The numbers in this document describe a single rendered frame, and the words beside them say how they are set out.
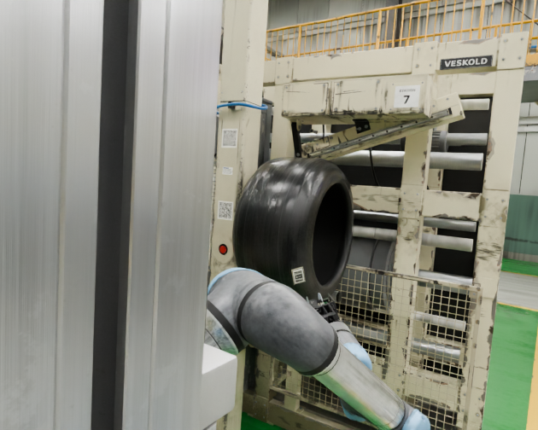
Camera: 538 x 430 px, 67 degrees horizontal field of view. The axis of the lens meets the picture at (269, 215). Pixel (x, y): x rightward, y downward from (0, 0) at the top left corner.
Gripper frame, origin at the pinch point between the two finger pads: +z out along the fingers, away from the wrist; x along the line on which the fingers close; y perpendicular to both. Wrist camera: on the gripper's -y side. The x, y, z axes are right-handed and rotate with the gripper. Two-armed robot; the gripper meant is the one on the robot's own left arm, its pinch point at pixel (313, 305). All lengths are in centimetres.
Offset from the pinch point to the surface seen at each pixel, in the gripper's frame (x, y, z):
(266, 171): -0.5, 37.5, 32.4
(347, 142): -43, 35, 63
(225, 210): 17, 24, 53
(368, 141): -50, 34, 58
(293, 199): -4.8, 29.1, 17.0
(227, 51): -2, 83, 63
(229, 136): 7, 51, 57
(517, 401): -132, -167, 93
